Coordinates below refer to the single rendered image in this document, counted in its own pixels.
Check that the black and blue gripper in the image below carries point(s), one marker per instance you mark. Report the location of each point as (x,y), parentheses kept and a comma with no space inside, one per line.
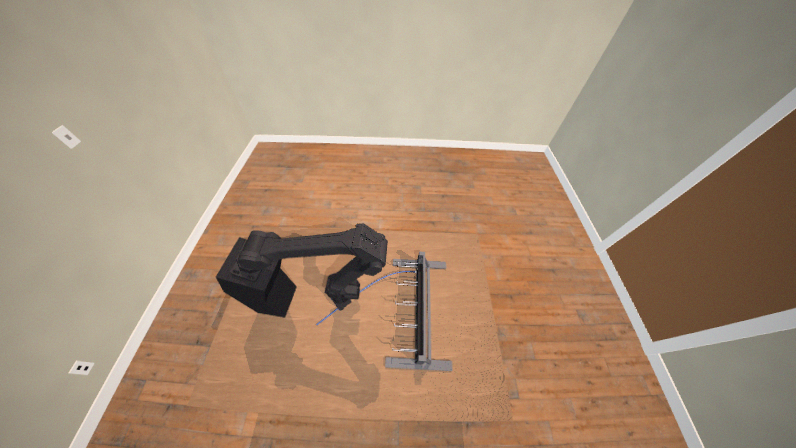
(340,304)

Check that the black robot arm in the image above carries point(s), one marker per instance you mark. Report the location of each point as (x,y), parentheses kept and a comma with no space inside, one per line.
(362,241)

